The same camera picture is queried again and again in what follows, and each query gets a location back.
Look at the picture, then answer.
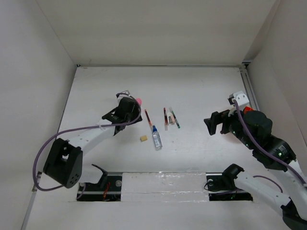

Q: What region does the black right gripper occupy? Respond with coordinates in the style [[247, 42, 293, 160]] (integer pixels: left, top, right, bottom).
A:
[[203, 103, 255, 149]]

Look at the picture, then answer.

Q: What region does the orange round organizer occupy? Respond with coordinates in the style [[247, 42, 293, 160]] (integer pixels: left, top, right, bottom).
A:
[[243, 106, 254, 115]]

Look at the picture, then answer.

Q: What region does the yellow eraser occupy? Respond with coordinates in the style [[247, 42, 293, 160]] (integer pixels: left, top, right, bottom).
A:
[[140, 135, 148, 142]]

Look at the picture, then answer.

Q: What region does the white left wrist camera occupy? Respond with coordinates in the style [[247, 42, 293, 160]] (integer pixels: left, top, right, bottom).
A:
[[116, 90, 130, 100]]

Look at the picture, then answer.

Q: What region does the blue spray bottle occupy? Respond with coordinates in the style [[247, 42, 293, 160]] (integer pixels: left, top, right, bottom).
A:
[[153, 126, 163, 150]]

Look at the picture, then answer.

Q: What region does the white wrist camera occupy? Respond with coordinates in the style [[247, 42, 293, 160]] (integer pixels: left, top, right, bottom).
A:
[[228, 91, 249, 110], [116, 90, 130, 100]]

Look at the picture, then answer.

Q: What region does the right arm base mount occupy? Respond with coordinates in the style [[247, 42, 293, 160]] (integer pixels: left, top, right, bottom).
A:
[[204, 175, 253, 201]]

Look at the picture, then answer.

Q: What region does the green pen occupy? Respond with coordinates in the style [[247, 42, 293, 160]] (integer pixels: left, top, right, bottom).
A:
[[169, 107, 181, 129]]

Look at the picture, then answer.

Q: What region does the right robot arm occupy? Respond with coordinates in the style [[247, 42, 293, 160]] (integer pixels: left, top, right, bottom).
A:
[[204, 107, 307, 230]]

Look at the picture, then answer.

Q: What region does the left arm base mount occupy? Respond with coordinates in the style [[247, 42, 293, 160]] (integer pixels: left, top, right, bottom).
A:
[[76, 173, 122, 202]]

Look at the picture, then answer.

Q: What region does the aluminium side rail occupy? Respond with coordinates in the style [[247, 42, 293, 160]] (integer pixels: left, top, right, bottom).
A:
[[240, 62, 280, 171]]

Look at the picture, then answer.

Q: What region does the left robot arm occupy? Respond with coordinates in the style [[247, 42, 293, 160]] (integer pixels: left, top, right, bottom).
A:
[[43, 94, 142, 188]]

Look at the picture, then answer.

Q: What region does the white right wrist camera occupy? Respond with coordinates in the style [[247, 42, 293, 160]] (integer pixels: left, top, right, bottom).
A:
[[228, 91, 249, 110]]

